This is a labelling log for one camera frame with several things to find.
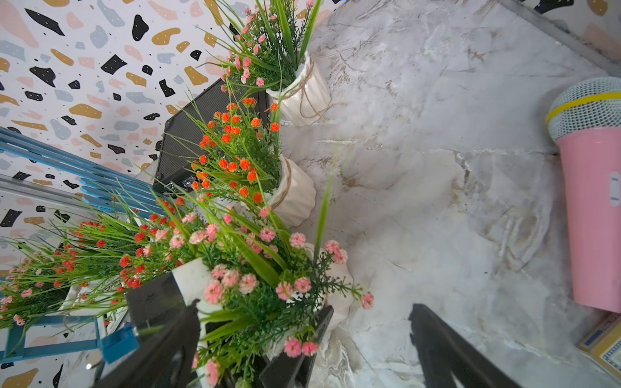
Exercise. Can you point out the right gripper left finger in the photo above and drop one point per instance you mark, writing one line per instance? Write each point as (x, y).
(155, 344)

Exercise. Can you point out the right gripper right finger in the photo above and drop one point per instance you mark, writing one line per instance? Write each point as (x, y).
(447, 359)

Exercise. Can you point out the pink flower pot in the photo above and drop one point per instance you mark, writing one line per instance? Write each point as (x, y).
(262, 245)
(268, 51)
(31, 290)

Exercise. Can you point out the blue white two-tier rack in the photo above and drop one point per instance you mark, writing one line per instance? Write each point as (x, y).
(99, 183)

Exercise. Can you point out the red flower pot centre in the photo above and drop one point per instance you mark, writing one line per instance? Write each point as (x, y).
(112, 254)

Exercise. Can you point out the red flower pot by case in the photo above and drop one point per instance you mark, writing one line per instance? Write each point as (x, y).
(30, 249)

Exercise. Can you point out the small printed card box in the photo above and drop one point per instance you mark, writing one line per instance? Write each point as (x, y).
(602, 345)

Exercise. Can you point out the orange flower pot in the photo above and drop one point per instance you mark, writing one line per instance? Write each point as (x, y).
(237, 159)

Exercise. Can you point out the black ribbed carrying case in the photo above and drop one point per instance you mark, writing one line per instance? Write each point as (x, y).
(189, 136)

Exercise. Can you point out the pink toy microphone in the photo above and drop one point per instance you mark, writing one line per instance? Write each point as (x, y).
(584, 122)

